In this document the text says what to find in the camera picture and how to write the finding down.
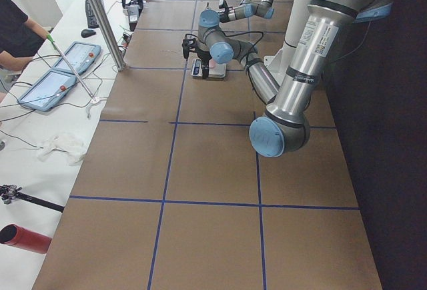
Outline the red cylinder bottle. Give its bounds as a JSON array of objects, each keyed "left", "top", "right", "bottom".
[{"left": 1, "top": 224, "right": 52, "bottom": 254}]

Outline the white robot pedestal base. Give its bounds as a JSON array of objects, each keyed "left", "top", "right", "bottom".
[{"left": 263, "top": 0, "right": 314, "bottom": 74}]

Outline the near teach pendant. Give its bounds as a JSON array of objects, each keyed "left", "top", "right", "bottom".
[{"left": 17, "top": 69, "right": 77, "bottom": 112}]

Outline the white crumpled cloth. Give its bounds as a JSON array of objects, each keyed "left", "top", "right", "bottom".
[{"left": 37, "top": 132, "right": 87, "bottom": 165}]

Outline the aluminium frame post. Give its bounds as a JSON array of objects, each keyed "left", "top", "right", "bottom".
[{"left": 88, "top": 0, "right": 125, "bottom": 71}]

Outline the far teach pendant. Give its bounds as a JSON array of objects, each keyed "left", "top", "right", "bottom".
[{"left": 65, "top": 41, "right": 101, "bottom": 75}]

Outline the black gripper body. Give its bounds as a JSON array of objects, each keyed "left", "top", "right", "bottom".
[
  {"left": 218, "top": 7, "right": 236, "bottom": 23},
  {"left": 195, "top": 45, "right": 211, "bottom": 65}
]

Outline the silver digital kitchen scale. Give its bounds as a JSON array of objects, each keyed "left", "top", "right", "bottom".
[{"left": 191, "top": 58, "right": 227, "bottom": 81}]

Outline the pink paper cup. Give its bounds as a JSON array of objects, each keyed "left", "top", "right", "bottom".
[{"left": 209, "top": 59, "right": 218, "bottom": 69}]

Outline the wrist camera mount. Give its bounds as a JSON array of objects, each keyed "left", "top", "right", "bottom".
[
  {"left": 218, "top": 0, "right": 228, "bottom": 9},
  {"left": 181, "top": 37, "right": 197, "bottom": 59}
]

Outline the black computer mouse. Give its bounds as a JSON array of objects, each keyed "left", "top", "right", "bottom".
[{"left": 81, "top": 29, "right": 96, "bottom": 38}]

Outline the teach pendant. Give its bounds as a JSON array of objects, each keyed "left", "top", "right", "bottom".
[
  {"left": 65, "top": 41, "right": 101, "bottom": 75},
  {"left": 17, "top": 69, "right": 77, "bottom": 112}
]

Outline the green handled reacher stick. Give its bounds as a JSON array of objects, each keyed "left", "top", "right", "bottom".
[{"left": 46, "top": 33, "right": 101, "bottom": 105}]

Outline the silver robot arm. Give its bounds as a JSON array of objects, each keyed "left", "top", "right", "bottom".
[
  {"left": 195, "top": 0, "right": 393, "bottom": 157},
  {"left": 218, "top": 0, "right": 274, "bottom": 23}
]

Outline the black tripod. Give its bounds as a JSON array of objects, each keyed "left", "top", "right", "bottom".
[{"left": 1, "top": 185, "right": 65, "bottom": 213}]

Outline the person in black shirt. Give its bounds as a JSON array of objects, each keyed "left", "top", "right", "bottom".
[{"left": 0, "top": 0, "right": 51, "bottom": 104}]

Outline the black keyboard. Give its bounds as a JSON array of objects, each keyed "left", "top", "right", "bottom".
[{"left": 85, "top": 0, "right": 99, "bottom": 29}]

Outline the black box with label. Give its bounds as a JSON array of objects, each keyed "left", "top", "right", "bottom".
[{"left": 127, "top": 4, "right": 139, "bottom": 31}]

